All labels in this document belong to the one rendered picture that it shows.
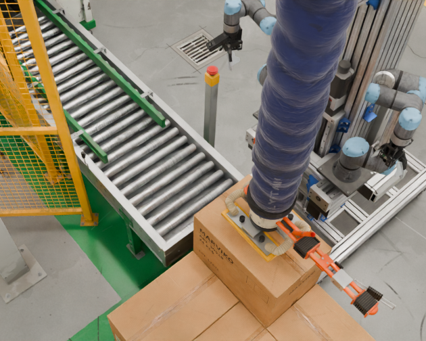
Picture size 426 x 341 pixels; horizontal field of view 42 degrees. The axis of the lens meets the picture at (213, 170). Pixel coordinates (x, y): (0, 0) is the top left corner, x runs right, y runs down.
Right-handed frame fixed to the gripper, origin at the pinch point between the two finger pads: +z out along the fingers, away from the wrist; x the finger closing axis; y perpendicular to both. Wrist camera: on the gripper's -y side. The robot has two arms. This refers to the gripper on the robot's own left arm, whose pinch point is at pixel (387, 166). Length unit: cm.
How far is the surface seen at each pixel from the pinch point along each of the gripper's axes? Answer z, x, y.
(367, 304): 32, 31, 38
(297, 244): 32, -7, 40
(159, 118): 89, -144, 15
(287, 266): 58, -9, 40
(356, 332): 98, 32, 21
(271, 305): 69, -2, 55
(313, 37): -80, -22, 45
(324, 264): 33, 7, 38
